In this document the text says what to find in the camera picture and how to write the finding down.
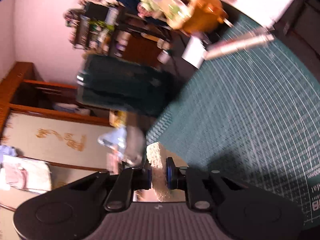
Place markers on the white pen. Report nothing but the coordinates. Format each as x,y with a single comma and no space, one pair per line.
237,45

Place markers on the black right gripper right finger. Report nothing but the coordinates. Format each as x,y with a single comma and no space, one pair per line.
191,181

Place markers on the light green bag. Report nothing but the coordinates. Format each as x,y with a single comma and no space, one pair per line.
149,8

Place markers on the orange pig teapot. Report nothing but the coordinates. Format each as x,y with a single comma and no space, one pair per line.
193,16

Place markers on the beige oval sponge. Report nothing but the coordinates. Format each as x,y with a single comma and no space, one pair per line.
157,154

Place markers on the green cutting mat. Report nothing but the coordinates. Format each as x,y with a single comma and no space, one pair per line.
253,114

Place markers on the blue hat white teapot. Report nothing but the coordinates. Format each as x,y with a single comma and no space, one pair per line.
128,143

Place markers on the white card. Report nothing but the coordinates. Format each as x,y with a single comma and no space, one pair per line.
194,52

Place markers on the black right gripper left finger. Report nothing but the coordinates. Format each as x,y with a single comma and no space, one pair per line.
124,185

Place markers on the white bowl red rim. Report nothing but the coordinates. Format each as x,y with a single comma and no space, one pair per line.
145,196

